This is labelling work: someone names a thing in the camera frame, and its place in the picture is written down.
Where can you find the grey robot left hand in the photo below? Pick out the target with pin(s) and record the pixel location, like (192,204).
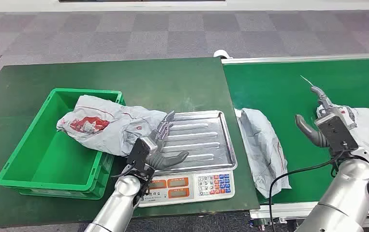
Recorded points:
(165,160)

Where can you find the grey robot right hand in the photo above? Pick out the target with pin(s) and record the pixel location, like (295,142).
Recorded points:
(309,134)

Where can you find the small grey courier bag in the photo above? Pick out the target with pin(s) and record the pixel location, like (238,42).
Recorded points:
(261,153)

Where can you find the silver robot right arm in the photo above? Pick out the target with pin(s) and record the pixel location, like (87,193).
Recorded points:
(344,195)

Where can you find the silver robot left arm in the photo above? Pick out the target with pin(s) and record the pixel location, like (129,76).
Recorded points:
(117,205)

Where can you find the green conveyor belt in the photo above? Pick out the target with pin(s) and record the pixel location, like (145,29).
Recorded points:
(267,83)

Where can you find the white conveyor roller end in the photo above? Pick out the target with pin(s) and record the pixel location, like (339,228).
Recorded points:
(220,53)

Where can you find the steel scale weighing tray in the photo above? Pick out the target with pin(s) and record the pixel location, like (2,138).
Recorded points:
(203,137)

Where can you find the thin white plastic strip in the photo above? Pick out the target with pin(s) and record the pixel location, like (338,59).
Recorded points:
(306,80)

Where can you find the white electronic scale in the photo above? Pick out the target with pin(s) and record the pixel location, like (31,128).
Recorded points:
(216,185)

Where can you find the grey courier bag red print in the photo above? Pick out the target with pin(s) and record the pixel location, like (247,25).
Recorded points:
(107,128)

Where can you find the dark green table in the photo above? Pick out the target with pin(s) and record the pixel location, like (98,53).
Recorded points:
(139,80)

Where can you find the green plastic crate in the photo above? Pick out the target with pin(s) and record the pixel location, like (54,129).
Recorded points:
(49,160)

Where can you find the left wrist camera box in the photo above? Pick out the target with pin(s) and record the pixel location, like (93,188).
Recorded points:
(139,153)

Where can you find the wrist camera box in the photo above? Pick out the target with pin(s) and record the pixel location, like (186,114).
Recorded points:
(139,153)
(338,134)

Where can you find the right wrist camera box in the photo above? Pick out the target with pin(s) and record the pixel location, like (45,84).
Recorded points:
(338,134)

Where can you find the aluminium conveyor frame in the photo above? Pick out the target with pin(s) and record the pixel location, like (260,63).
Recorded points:
(299,59)

